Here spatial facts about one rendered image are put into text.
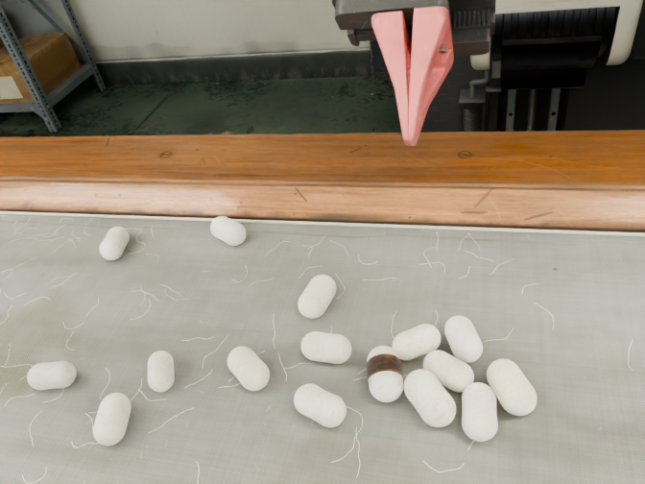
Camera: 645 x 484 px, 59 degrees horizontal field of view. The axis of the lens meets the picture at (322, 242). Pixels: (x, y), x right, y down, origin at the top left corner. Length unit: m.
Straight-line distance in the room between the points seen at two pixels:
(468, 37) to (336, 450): 0.28
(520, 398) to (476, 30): 0.24
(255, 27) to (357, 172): 2.13
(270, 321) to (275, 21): 2.22
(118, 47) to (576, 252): 2.68
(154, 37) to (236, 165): 2.32
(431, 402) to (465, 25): 0.24
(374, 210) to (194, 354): 0.19
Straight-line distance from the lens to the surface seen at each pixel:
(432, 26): 0.37
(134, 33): 2.90
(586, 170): 0.51
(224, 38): 2.70
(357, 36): 0.44
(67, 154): 0.69
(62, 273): 0.56
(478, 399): 0.35
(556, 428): 0.37
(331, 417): 0.35
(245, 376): 0.38
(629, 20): 0.92
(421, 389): 0.35
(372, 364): 0.36
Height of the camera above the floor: 1.05
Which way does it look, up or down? 40 degrees down
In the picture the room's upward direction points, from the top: 11 degrees counter-clockwise
